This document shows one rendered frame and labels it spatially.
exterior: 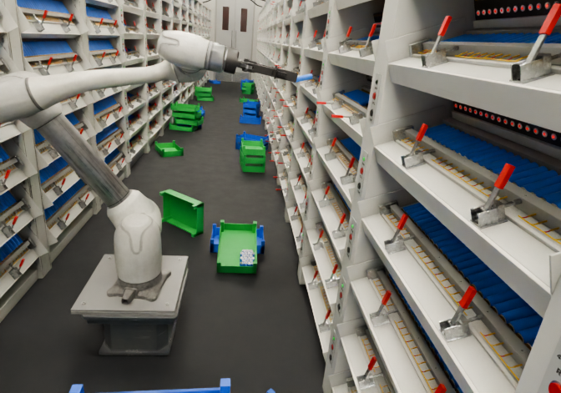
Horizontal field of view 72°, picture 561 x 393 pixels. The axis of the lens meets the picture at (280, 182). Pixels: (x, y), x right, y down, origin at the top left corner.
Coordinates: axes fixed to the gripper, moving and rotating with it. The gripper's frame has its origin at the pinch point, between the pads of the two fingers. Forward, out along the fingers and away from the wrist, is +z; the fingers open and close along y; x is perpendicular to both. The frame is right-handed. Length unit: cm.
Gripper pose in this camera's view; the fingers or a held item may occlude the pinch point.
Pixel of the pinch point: (285, 75)
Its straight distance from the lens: 133.2
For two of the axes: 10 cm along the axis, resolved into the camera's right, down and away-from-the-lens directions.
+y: -0.8, -3.6, 9.3
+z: 9.7, 2.0, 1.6
